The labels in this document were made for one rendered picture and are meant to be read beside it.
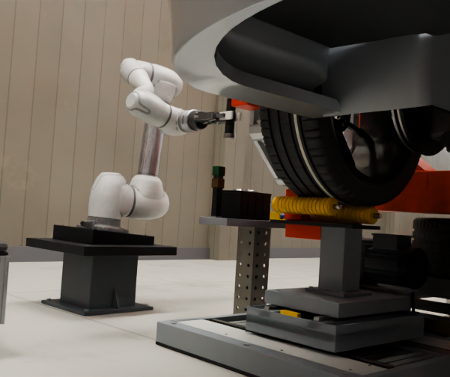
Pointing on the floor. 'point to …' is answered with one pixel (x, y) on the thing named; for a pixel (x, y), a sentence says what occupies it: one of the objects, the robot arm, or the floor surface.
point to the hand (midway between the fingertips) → (230, 116)
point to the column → (251, 268)
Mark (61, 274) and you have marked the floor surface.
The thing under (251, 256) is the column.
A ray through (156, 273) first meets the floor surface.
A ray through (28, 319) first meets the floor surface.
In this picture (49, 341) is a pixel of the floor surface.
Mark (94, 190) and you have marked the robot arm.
